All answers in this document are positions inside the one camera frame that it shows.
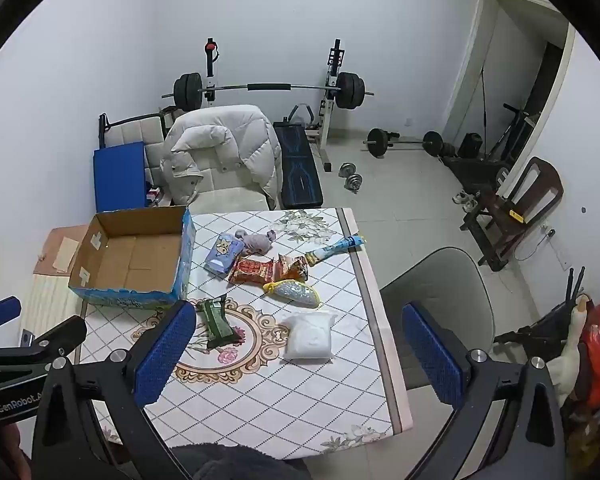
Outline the black exercise equipment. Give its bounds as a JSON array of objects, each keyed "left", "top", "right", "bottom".
[{"left": 440, "top": 104, "right": 541, "bottom": 186}]

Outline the white puffer jacket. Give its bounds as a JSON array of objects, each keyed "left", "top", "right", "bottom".
[{"left": 160, "top": 105, "right": 283, "bottom": 211}]

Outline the barbell with black plates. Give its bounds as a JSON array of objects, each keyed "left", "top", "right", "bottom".
[{"left": 161, "top": 72, "right": 374, "bottom": 111}]

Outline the short barbell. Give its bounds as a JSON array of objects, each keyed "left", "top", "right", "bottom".
[{"left": 362, "top": 128, "right": 443, "bottom": 158}]

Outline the white bench press rack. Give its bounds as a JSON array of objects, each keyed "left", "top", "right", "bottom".
[{"left": 202, "top": 37, "right": 346, "bottom": 171}]

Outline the beige padded panel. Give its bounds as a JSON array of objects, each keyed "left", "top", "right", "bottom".
[{"left": 98, "top": 112, "right": 173, "bottom": 196}]

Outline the dark wooden chair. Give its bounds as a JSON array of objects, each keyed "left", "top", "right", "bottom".
[{"left": 462, "top": 156, "right": 565, "bottom": 271}]

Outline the mauve soft cloth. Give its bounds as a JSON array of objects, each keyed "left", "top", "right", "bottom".
[{"left": 235, "top": 229, "right": 277, "bottom": 256}]

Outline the green packet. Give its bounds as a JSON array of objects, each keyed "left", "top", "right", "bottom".
[{"left": 196, "top": 294, "right": 242, "bottom": 350}]

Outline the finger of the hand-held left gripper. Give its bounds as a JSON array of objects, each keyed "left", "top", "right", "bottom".
[
  {"left": 0, "top": 296, "right": 22, "bottom": 336},
  {"left": 10, "top": 316, "right": 89, "bottom": 372}
]

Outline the blue folded mat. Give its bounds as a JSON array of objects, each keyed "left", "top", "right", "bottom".
[{"left": 93, "top": 141, "right": 148, "bottom": 212}]

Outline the beige chair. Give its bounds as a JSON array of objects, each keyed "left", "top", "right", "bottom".
[{"left": 190, "top": 187, "right": 271, "bottom": 213}]

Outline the dark fleece clothing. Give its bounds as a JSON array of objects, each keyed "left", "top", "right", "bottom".
[{"left": 172, "top": 444, "right": 311, "bottom": 480}]

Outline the floral lattice tablecloth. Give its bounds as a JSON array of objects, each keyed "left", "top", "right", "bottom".
[{"left": 77, "top": 207, "right": 413, "bottom": 461}]

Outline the white goose plush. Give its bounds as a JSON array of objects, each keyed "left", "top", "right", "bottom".
[{"left": 547, "top": 294, "right": 595, "bottom": 406}]

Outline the yellow and silver packet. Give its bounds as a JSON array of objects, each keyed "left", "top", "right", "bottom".
[{"left": 262, "top": 280, "right": 321, "bottom": 308}]

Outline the red snack packet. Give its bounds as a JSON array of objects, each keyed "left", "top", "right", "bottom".
[{"left": 227, "top": 256, "right": 276, "bottom": 287}]

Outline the blue cartoon tissue pack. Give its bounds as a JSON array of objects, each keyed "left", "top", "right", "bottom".
[{"left": 203, "top": 233, "right": 244, "bottom": 277}]

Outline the grey chair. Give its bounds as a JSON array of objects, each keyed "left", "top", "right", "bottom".
[{"left": 380, "top": 246, "right": 496, "bottom": 391}]

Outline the white door frame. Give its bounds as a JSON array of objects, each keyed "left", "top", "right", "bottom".
[{"left": 442, "top": 0, "right": 576, "bottom": 196}]

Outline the orange snack packet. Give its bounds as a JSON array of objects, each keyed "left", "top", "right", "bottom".
[{"left": 275, "top": 255, "right": 309, "bottom": 282}]

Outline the black and blue weight bench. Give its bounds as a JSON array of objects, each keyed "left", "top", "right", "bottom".
[{"left": 272, "top": 121, "right": 324, "bottom": 207}]

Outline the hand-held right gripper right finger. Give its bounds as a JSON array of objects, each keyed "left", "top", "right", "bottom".
[{"left": 401, "top": 301, "right": 567, "bottom": 480}]

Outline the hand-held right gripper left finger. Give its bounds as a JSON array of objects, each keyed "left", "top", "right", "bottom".
[{"left": 31, "top": 301, "right": 201, "bottom": 480}]

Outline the cardboard box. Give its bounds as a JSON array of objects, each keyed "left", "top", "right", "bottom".
[{"left": 68, "top": 206, "right": 197, "bottom": 309}]

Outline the white soft bag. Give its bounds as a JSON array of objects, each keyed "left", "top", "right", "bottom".
[{"left": 281, "top": 310, "right": 338, "bottom": 362}]

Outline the black folding stand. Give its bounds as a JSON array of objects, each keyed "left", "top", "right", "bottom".
[{"left": 495, "top": 267, "right": 588, "bottom": 351}]

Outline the beige paper sheet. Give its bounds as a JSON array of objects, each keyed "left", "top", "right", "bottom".
[{"left": 54, "top": 237, "right": 81, "bottom": 273}]

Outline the long light blue packet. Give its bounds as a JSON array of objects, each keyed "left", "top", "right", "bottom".
[{"left": 305, "top": 234, "right": 367, "bottom": 266}]

